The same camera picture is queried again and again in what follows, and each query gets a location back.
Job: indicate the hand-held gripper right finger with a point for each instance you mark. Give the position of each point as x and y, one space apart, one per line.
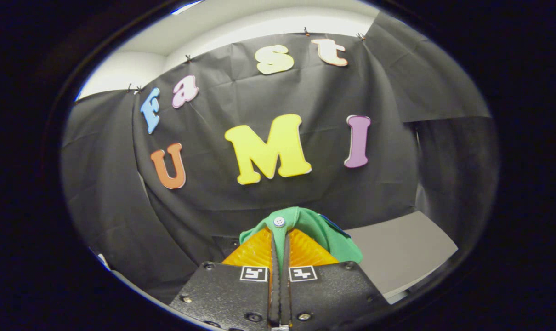
333 294

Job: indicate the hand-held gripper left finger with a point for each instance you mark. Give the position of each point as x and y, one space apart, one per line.
227 294

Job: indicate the green shirt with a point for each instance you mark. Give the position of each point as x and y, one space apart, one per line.
324 234

